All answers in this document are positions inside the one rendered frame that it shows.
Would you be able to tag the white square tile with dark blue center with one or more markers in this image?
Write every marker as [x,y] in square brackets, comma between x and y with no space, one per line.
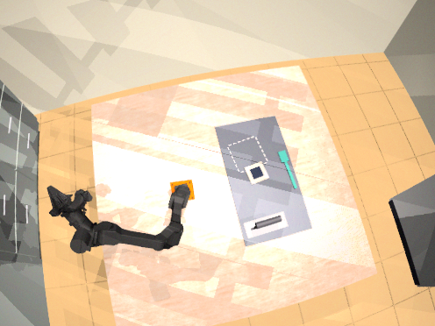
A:
[256,173]

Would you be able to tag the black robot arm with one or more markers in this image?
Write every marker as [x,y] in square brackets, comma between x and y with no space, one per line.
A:
[90,234]

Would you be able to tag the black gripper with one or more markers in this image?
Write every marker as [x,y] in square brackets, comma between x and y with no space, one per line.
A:
[62,205]

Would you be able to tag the grey rectangular mat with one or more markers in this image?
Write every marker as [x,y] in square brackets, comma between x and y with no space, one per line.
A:
[273,195]

